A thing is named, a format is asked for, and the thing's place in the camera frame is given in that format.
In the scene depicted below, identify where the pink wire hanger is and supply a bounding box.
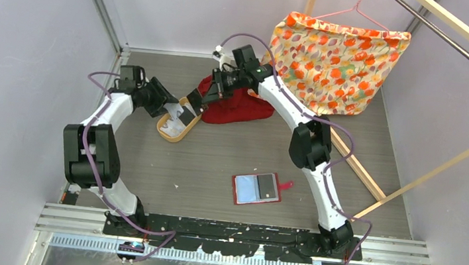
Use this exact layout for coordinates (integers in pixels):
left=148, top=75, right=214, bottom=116
left=313, top=0, right=389, bottom=31

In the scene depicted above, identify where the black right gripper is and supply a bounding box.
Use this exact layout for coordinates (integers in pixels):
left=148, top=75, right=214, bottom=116
left=203, top=66, right=246, bottom=109

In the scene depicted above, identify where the yellow oval tray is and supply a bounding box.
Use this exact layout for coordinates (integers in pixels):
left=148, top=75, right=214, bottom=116
left=156, top=97, right=204, bottom=143

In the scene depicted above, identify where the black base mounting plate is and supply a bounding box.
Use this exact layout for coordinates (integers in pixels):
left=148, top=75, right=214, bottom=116
left=103, top=211, right=359, bottom=263

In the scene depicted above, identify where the red crumpled cloth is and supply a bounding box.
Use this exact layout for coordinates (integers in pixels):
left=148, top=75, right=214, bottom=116
left=201, top=88, right=274, bottom=125

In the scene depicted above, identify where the white card in tray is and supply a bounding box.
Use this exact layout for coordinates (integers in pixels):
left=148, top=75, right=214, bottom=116
left=160, top=104, right=186, bottom=137

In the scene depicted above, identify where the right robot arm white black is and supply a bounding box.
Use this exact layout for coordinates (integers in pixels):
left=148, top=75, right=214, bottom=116
left=202, top=44, right=359, bottom=257

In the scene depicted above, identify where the metal rail rod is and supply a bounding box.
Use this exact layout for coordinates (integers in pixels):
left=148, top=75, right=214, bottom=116
left=370, top=0, right=469, bottom=95

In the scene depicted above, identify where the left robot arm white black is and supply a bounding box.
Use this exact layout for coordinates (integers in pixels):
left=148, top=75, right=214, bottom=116
left=63, top=65, right=178, bottom=237

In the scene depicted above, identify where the red leather card holder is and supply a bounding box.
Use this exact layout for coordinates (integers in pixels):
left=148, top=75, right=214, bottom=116
left=231, top=172, right=294, bottom=205

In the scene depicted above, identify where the wooden rack frame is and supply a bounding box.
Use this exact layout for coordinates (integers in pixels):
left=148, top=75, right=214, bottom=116
left=312, top=0, right=469, bottom=234

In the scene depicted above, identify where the floral orange pillowcase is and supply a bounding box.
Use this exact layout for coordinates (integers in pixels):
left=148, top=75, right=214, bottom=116
left=262, top=12, right=411, bottom=115

